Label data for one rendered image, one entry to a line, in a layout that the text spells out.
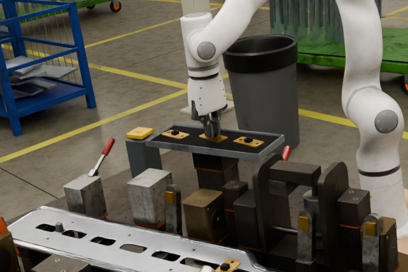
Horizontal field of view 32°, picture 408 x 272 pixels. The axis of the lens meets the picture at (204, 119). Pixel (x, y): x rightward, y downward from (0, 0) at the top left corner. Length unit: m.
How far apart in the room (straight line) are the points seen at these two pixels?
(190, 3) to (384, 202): 3.70
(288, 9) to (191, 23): 4.78
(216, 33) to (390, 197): 0.70
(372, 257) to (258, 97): 3.08
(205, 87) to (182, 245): 0.42
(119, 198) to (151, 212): 0.94
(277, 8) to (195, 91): 4.86
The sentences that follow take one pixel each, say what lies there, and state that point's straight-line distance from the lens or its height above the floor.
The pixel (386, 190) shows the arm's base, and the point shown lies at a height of 0.94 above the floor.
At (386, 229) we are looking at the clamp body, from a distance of 1.60.
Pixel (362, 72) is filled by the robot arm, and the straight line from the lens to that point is 1.98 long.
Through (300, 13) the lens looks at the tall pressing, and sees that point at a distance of 6.47.
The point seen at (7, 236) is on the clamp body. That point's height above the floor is 1.06.
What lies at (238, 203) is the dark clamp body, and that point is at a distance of 1.74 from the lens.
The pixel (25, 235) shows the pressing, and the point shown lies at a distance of 1.99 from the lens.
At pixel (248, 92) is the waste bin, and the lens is 4.60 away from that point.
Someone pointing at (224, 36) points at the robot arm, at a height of 1.46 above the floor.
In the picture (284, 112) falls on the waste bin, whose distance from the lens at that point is 4.67.
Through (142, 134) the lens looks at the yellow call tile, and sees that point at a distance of 2.06.
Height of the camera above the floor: 1.85
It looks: 19 degrees down
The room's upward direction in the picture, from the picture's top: 8 degrees counter-clockwise
